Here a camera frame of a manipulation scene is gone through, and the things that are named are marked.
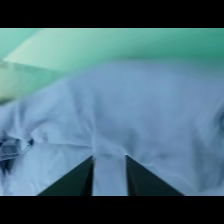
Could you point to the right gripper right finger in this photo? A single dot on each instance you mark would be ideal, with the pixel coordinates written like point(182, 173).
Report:
point(144, 182)

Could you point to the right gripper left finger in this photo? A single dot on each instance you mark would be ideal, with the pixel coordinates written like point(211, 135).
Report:
point(76, 182)

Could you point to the white shirt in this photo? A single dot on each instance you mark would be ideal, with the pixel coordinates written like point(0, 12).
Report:
point(140, 110)

